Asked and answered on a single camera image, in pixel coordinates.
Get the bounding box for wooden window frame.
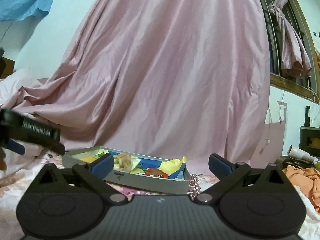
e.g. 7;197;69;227
260;0;319;102

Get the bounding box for dark wooden cabinet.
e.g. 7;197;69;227
299;106;320;157

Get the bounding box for grey cardboard box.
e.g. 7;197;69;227
62;146;190;194

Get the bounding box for floral bedspread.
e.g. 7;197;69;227
1;154;319;239

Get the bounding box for pink satin curtain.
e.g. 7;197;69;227
4;0;270;162

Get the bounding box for sandwich cracker packet in box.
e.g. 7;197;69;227
113;154;140;172

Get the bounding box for tied pink window curtain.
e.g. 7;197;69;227
268;0;312;79

